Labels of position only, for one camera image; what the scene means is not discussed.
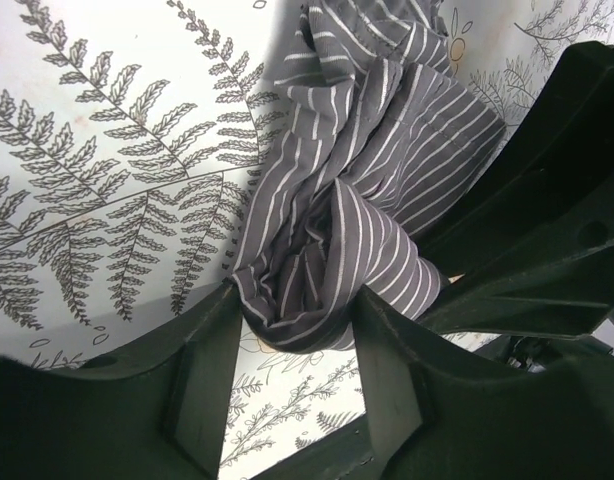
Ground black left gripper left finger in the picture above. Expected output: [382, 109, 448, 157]
[0, 283, 241, 479]

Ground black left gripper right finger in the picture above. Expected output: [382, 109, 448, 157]
[351, 289, 614, 479]

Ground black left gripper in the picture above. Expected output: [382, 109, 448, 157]
[253, 417, 380, 480]

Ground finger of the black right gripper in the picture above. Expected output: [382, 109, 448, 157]
[419, 41, 614, 338]

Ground grey striped underwear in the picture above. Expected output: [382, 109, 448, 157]
[232, 1, 505, 354]

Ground floral table cloth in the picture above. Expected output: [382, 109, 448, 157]
[0, 1, 614, 479]

